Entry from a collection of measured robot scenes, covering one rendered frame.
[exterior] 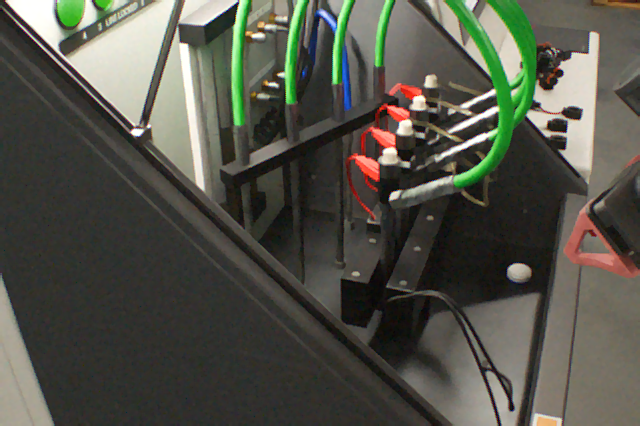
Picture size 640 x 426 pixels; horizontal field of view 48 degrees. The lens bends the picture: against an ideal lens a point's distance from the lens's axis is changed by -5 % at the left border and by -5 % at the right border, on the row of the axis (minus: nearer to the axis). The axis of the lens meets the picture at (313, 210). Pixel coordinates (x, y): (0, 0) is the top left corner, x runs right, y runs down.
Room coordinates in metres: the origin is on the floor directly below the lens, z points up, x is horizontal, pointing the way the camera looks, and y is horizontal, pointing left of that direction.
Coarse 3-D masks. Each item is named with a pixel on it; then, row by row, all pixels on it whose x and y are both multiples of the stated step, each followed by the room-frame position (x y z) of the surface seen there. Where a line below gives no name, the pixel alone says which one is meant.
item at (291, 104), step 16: (304, 0) 0.92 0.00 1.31; (496, 0) 0.83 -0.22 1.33; (512, 16) 0.83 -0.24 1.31; (512, 32) 0.82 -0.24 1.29; (288, 48) 0.93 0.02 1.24; (528, 48) 0.82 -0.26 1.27; (288, 64) 0.93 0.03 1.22; (528, 64) 0.81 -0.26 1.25; (288, 80) 0.93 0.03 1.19; (528, 80) 0.81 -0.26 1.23; (288, 96) 0.93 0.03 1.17; (528, 96) 0.81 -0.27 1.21; (288, 112) 0.92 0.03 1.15; (288, 128) 0.92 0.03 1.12; (464, 144) 0.84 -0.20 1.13; (480, 144) 0.83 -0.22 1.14; (432, 160) 0.85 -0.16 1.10; (448, 160) 0.84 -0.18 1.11
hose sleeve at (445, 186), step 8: (448, 176) 0.66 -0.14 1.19; (424, 184) 0.68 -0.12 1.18; (432, 184) 0.66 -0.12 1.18; (440, 184) 0.65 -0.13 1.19; (448, 184) 0.65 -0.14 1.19; (408, 192) 0.68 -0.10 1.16; (416, 192) 0.67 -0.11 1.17; (424, 192) 0.67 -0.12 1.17; (432, 192) 0.66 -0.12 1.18; (440, 192) 0.65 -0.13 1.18; (448, 192) 0.65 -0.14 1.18; (456, 192) 0.64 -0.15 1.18; (400, 200) 0.69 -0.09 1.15; (408, 200) 0.68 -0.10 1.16; (416, 200) 0.67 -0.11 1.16; (424, 200) 0.67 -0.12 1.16
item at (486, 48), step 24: (240, 0) 0.85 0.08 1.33; (456, 0) 0.65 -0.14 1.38; (240, 24) 0.85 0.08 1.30; (480, 24) 0.64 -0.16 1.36; (240, 48) 0.86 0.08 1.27; (480, 48) 0.63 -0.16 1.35; (240, 72) 0.86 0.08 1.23; (504, 72) 0.62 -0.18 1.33; (240, 96) 0.87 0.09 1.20; (504, 96) 0.61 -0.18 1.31; (240, 120) 0.87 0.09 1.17; (504, 120) 0.61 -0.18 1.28; (504, 144) 0.61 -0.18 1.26; (480, 168) 0.62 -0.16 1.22
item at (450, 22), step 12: (420, 0) 1.14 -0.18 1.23; (432, 0) 1.14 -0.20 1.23; (432, 12) 1.14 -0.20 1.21; (444, 12) 1.18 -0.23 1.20; (492, 12) 1.56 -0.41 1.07; (444, 24) 1.17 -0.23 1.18; (456, 24) 1.24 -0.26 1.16; (492, 24) 1.54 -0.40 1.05; (504, 24) 1.70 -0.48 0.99; (456, 36) 1.22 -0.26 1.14; (492, 36) 1.51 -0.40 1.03; (504, 36) 1.68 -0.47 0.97; (468, 48) 1.29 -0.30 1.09; (480, 60) 1.36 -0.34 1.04; (588, 180) 1.05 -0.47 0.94
